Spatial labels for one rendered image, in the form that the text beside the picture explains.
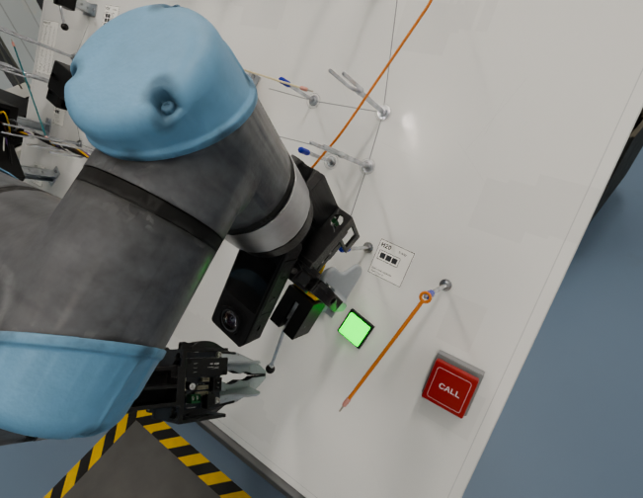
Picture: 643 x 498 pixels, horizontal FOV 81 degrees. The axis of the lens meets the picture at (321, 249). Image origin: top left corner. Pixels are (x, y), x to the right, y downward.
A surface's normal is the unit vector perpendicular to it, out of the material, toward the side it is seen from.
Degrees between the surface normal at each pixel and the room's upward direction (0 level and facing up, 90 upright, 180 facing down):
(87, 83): 26
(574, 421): 0
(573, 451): 0
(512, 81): 50
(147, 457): 0
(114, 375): 83
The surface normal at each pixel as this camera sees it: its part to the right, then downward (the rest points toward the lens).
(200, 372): 0.71, -0.20
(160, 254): 0.65, 0.13
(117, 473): -0.07, -0.70
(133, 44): -0.23, -0.32
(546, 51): -0.48, 0.03
